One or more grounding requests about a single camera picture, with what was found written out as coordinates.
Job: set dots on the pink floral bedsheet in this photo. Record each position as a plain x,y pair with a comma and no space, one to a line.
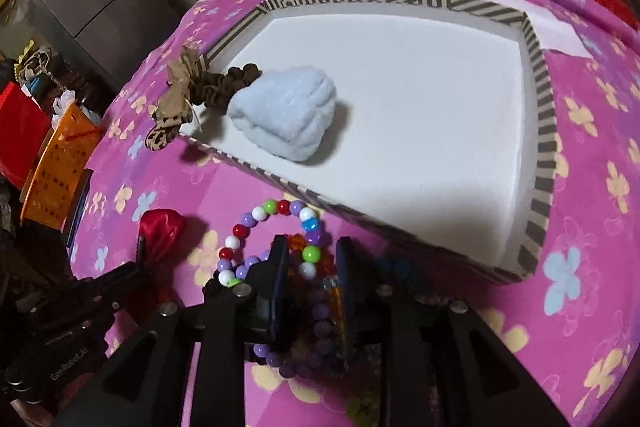
575,257

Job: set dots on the brown scrunchie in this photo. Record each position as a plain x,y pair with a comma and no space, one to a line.
215,88

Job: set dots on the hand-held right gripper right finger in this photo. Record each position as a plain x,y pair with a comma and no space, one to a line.
345,292

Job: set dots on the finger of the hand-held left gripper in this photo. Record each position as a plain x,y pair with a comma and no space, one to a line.
117,284

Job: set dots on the light blue fluffy scrunchie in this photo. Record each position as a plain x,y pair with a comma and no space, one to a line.
285,112

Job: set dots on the grey refrigerator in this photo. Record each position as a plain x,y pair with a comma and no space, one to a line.
90,2

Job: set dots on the red satin bow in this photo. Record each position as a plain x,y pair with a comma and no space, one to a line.
160,229

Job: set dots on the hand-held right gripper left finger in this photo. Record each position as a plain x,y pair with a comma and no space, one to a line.
278,292

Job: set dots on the red bag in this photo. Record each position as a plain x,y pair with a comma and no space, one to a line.
20,132

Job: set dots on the orange plastic basket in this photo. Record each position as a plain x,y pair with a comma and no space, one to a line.
55,172

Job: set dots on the white paper sheet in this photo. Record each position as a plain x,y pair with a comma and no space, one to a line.
550,27

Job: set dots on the striped box with white foam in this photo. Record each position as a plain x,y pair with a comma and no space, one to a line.
400,107

